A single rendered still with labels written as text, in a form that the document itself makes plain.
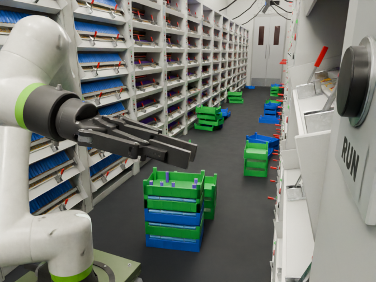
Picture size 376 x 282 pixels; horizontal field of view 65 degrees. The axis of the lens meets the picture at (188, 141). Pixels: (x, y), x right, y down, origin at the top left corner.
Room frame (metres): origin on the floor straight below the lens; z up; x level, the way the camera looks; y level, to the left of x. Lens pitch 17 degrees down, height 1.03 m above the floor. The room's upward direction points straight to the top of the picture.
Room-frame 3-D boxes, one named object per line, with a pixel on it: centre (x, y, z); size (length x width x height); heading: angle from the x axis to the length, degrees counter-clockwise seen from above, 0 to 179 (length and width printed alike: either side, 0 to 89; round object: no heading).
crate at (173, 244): (1.47, 0.07, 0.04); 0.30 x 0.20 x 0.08; 80
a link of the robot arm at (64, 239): (0.76, 0.37, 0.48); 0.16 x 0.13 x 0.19; 106
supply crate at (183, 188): (1.47, 0.07, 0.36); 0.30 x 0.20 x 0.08; 80
